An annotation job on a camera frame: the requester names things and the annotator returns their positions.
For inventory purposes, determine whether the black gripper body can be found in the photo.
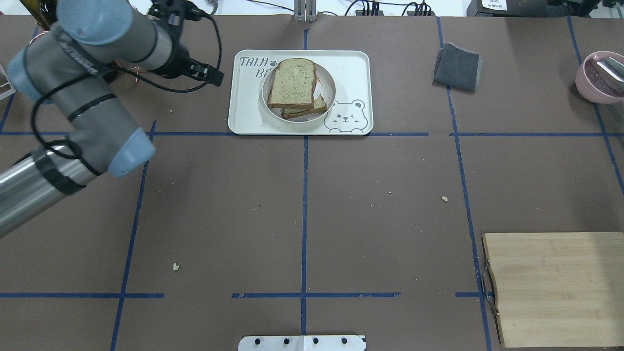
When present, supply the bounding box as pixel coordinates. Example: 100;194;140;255
152;45;213;81

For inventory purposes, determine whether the bread slice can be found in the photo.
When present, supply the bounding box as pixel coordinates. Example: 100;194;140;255
280;78;327;120
267;58;317;110

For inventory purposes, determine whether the white round plate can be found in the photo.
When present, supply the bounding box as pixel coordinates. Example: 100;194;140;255
260;62;336;124

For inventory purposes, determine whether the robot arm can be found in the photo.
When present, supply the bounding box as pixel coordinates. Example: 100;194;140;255
0;0;224;237

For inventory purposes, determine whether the white bear serving tray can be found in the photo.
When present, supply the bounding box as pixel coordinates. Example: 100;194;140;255
228;49;373;136

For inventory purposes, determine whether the dark green wine bottle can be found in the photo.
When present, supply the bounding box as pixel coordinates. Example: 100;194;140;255
20;0;58;31

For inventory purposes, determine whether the grey folded cloth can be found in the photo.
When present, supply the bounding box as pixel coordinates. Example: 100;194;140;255
433;42;482;91

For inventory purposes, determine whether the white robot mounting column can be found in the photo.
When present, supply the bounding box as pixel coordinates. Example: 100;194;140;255
238;335;367;351

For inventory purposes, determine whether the pink bowl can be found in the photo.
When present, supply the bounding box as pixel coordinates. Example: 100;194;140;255
575;51;624;104

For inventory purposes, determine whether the wooden cutting board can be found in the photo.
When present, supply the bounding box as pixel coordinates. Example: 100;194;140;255
482;232;624;348

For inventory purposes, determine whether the aluminium frame post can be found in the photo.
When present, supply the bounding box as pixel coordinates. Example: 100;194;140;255
293;0;318;22

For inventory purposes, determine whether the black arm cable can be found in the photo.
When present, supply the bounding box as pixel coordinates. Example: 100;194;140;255
30;14;224;161

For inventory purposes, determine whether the white wire cup rack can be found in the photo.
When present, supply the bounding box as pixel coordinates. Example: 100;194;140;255
0;64;16;100

